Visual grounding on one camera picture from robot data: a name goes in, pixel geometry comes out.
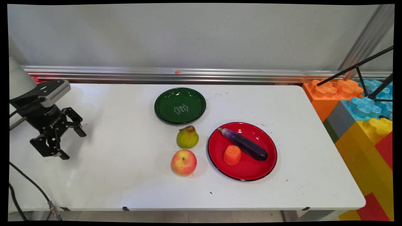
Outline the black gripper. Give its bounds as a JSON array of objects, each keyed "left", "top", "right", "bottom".
[{"left": 13, "top": 101, "right": 87, "bottom": 160}]

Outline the purple toy eggplant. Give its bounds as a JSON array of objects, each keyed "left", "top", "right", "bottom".
[{"left": 218, "top": 127, "right": 269, "bottom": 161}]

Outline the green enamel plate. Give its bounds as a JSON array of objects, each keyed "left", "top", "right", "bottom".
[{"left": 154, "top": 87, "right": 207, "bottom": 124}]

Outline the red yellow toy apple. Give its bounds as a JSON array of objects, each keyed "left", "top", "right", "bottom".
[{"left": 171, "top": 149, "right": 198, "bottom": 177}]

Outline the green toy pear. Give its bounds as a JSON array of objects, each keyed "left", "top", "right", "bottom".
[{"left": 176, "top": 125, "right": 199, "bottom": 149}]

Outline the orange toy carrot piece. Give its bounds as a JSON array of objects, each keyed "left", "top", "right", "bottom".
[{"left": 223, "top": 145, "right": 242, "bottom": 165}]

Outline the red enamel plate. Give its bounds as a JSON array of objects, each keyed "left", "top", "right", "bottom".
[{"left": 207, "top": 122, "right": 278, "bottom": 182}]

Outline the orange giant building block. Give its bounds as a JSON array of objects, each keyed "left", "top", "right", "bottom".
[{"left": 302, "top": 79, "right": 365, "bottom": 123}]

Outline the grey giant building block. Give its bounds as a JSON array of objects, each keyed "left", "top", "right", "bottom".
[{"left": 323, "top": 100, "right": 357, "bottom": 143}]

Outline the yellow giant building block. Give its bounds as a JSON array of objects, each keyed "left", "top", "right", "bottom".
[{"left": 334, "top": 118, "right": 394, "bottom": 222}]

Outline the blue giant building block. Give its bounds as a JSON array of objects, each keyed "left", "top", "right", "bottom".
[{"left": 341, "top": 79, "right": 393, "bottom": 121}]

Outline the black tripod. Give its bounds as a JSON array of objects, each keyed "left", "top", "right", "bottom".
[{"left": 317, "top": 46, "right": 394, "bottom": 102}]

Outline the red giant building block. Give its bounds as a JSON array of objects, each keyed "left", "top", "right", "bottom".
[
  {"left": 374, "top": 132, "right": 394, "bottom": 170},
  {"left": 356, "top": 193, "right": 391, "bottom": 222}
]

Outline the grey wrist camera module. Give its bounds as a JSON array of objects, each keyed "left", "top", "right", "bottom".
[{"left": 10, "top": 79, "right": 71, "bottom": 109}]

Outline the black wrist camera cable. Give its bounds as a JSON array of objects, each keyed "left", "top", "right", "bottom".
[{"left": 9, "top": 109, "right": 28, "bottom": 130}]

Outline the black cable with connector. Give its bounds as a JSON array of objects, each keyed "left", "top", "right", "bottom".
[{"left": 9, "top": 162, "right": 62, "bottom": 221}]

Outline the plain black cable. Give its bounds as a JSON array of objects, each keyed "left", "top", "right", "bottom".
[{"left": 8, "top": 183, "right": 28, "bottom": 221}]

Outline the horizontal aluminium rail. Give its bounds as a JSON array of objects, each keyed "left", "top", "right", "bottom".
[{"left": 20, "top": 65, "right": 393, "bottom": 84}]

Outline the slanted aluminium post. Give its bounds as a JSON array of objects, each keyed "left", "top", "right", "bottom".
[{"left": 338, "top": 4, "right": 395, "bottom": 79}]

